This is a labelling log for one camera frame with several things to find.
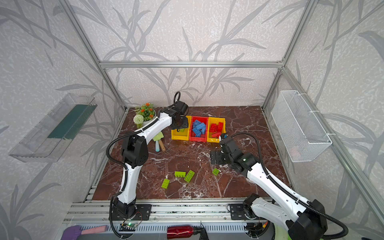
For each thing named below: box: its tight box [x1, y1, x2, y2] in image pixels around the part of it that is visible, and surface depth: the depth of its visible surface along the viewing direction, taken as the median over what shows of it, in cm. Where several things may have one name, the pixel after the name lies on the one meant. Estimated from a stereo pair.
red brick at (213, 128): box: [209, 123, 217, 133], surface depth 106 cm
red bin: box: [189, 116, 209, 143], surface depth 101 cm
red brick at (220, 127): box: [217, 122, 224, 133], surface depth 107 cm
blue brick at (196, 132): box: [192, 127, 202, 137], surface depth 102 cm
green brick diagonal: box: [184, 169, 195, 183], surface depth 86 cm
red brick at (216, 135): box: [211, 132, 222, 138], surface depth 102 cm
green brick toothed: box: [174, 171, 186, 178], surface depth 86 cm
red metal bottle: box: [167, 225, 198, 240], surface depth 67 cm
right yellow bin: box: [207, 117, 226, 143], surface depth 104 cm
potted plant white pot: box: [133, 102, 157, 129], surface depth 100 cm
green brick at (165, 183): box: [161, 178, 170, 190], surface depth 83 cm
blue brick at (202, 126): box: [195, 122, 206, 135], surface depth 105 cm
